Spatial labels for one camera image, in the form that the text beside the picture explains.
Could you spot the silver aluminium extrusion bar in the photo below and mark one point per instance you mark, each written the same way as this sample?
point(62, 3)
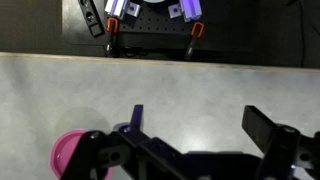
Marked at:
point(116, 7)
point(190, 8)

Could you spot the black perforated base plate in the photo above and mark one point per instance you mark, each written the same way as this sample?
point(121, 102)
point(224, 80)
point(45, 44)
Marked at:
point(155, 28)

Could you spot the black power strip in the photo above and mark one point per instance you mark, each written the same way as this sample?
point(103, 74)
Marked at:
point(91, 17)

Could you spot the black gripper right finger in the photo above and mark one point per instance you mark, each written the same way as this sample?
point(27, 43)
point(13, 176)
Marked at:
point(258, 126)

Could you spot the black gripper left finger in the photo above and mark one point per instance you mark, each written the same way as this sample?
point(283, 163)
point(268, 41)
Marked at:
point(137, 117)

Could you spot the silver corner bracket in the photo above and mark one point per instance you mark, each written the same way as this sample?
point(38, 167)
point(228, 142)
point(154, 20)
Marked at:
point(174, 11)
point(134, 9)

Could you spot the pink round plastic lid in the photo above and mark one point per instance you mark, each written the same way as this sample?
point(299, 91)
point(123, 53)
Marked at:
point(64, 151)

